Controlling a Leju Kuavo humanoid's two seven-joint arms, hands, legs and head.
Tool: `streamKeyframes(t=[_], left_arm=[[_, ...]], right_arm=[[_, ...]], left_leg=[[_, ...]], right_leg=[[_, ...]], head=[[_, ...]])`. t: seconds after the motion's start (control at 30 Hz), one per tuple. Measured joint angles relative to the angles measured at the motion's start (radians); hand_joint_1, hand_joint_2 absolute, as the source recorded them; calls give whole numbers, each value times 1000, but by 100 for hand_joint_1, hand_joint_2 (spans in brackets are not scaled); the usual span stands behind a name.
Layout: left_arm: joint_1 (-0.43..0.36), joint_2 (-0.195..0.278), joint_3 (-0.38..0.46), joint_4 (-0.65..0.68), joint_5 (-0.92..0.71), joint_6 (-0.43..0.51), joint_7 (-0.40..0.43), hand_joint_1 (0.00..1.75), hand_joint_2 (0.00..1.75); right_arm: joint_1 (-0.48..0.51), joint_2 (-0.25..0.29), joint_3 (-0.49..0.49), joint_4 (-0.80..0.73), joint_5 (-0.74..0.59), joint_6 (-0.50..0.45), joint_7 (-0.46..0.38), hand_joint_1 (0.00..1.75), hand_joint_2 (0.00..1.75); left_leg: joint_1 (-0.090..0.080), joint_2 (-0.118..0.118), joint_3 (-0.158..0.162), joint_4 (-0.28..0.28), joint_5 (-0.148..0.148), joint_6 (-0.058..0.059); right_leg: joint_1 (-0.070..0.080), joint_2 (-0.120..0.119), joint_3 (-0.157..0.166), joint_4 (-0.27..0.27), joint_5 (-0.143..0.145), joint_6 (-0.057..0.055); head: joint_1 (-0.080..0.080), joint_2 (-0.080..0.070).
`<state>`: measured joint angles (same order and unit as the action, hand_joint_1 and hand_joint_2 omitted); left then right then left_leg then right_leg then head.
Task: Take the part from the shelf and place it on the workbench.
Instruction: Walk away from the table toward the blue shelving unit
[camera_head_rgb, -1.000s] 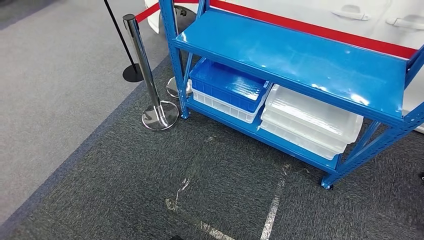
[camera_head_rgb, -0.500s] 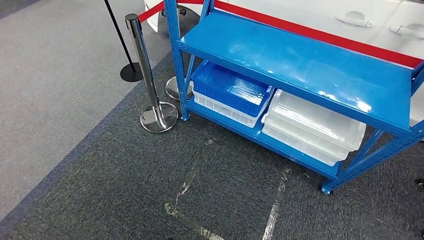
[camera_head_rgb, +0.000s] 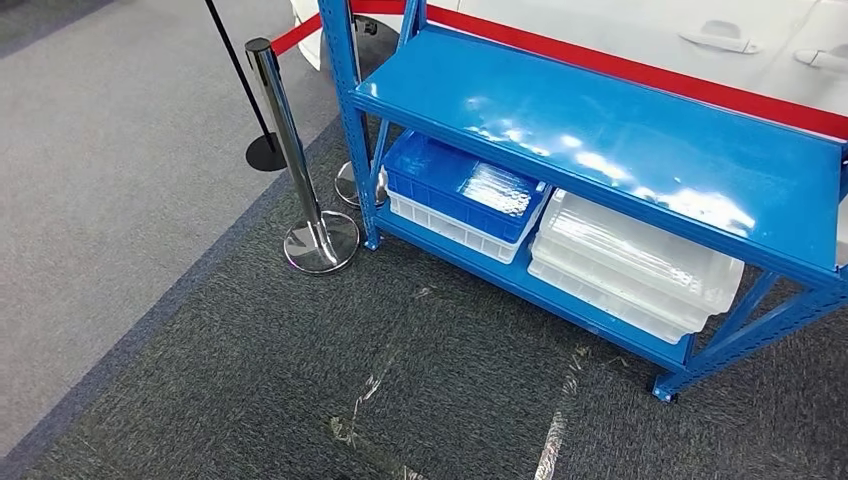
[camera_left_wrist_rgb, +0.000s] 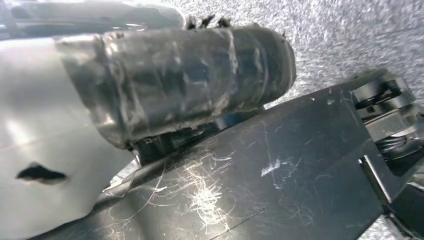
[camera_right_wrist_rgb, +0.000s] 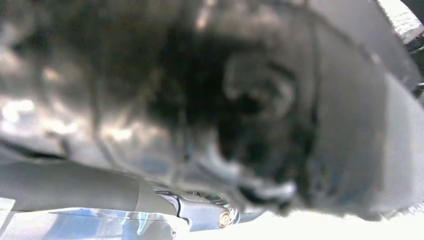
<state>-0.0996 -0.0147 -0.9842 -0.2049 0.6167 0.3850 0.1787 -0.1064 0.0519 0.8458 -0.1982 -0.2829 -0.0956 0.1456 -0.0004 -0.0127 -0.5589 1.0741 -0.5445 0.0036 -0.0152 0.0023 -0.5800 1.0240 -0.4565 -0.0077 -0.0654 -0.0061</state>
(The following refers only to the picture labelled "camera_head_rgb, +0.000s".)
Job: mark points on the blue metal shelf rack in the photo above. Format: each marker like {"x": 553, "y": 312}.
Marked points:
{"x": 596, "y": 119}

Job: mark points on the blue plastic crate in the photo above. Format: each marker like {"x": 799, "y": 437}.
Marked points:
{"x": 437, "y": 179}

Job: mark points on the translucent white plastic bin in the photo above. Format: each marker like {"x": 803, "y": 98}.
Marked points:
{"x": 596, "y": 308}
{"x": 596, "y": 288}

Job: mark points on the clear floor tape square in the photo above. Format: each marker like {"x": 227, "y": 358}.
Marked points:
{"x": 553, "y": 430}

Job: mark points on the red barrier belt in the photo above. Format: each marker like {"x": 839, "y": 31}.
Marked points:
{"x": 596, "y": 63}
{"x": 295, "y": 34}

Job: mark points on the white car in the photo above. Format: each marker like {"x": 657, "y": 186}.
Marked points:
{"x": 629, "y": 33}

